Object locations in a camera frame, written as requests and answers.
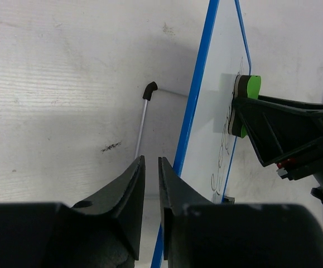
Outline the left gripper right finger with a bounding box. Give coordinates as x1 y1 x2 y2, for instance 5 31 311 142
158 157 217 261

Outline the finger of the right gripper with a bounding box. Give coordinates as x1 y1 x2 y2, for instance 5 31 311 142
244 96 323 166

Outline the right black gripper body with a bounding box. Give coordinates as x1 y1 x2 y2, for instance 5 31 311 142
277 137 323 180

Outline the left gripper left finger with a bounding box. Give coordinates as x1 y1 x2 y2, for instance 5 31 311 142
72 156 146 261

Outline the blue framed whiteboard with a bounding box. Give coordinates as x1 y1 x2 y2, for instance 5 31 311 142
136 1 251 267

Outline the green whiteboard eraser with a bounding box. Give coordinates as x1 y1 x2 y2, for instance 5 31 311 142
228 75 262 138

